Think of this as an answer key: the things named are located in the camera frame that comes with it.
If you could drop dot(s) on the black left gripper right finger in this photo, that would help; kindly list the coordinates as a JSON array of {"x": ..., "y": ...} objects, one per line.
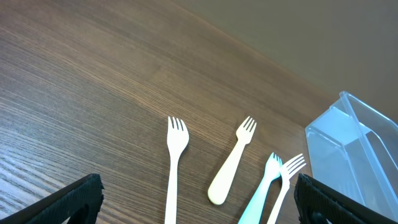
[{"x": 318, "y": 203}]

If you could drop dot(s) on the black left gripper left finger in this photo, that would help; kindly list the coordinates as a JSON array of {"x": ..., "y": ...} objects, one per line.
[{"x": 79, "y": 202}]

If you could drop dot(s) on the left clear plastic container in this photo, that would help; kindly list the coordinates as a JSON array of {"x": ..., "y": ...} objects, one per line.
[{"x": 353, "y": 149}]

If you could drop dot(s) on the white long plastic fork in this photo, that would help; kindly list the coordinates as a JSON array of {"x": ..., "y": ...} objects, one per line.
[{"x": 287, "y": 171}]

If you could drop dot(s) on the light blue plastic fork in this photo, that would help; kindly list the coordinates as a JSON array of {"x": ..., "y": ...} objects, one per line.
[{"x": 253, "y": 212}]

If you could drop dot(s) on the cream yellow plastic fork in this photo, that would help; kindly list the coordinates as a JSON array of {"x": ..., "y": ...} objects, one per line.
[{"x": 221, "y": 184}]

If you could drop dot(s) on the small white plastic fork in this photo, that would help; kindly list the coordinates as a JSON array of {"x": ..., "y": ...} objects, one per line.
[{"x": 177, "y": 140}]

